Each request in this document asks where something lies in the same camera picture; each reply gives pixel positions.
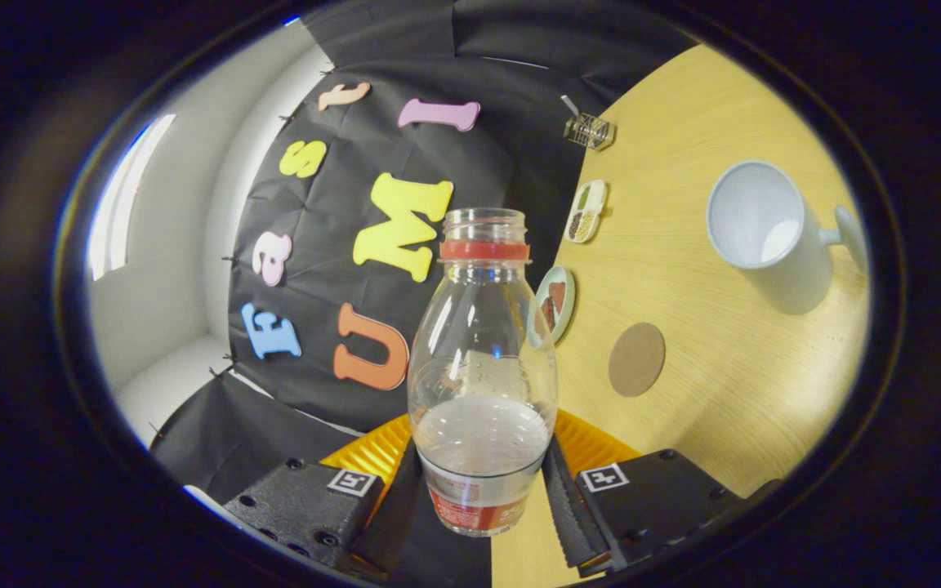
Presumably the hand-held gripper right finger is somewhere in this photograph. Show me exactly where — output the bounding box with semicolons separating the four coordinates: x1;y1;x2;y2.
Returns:
542;408;782;577

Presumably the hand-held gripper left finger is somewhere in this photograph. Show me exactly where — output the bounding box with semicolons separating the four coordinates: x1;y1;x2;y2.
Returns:
221;412;424;582

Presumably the brown round coaster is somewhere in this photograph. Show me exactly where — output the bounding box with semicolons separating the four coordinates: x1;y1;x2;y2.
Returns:
608;322;667;399

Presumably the clear juice bottle red label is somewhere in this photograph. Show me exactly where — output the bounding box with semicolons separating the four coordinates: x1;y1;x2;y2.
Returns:
407;207;559;538

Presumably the white cup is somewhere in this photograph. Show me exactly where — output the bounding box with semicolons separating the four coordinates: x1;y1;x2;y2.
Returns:
706;160;869;316

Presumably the wooden table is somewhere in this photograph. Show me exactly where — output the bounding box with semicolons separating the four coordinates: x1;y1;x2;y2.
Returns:
491;42;872;588

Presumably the pale green round plate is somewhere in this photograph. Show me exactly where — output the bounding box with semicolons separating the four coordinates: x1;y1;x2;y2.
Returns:
532;265;577;350

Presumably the black backdrop cloth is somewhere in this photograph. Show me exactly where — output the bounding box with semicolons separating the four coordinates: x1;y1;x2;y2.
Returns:
148;0;700;588

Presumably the small oblong white dish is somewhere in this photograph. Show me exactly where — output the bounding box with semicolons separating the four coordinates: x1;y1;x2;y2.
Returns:
564;180;608;244

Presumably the ceiling light panel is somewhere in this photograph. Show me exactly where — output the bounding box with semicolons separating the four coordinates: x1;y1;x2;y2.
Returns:
88;113;177;283

